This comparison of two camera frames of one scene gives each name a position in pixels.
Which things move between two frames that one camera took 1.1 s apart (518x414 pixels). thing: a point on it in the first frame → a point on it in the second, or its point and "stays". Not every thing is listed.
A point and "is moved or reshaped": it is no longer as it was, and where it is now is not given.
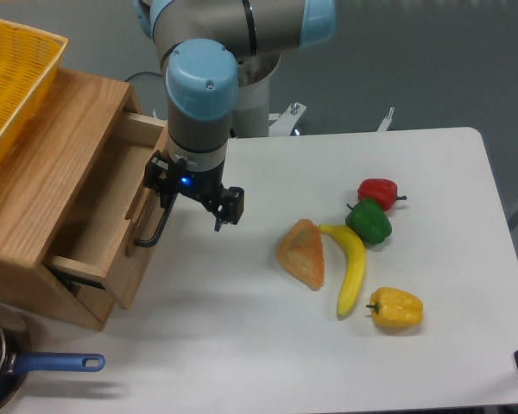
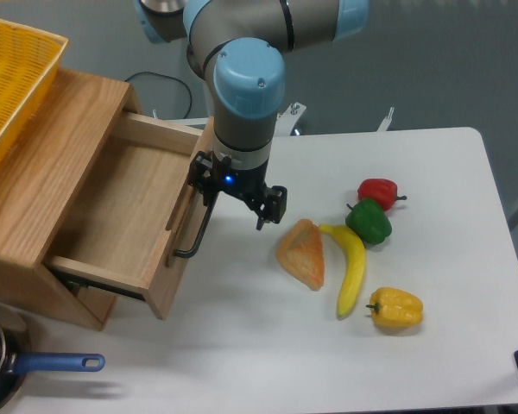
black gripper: (164, 176) → (208, 174)
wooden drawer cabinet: (30, 197) stays
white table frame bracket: (286, 121) stays
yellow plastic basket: (20, 65) stays
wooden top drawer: (121, 215) is moved or reshaped
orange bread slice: (301, 254) stays
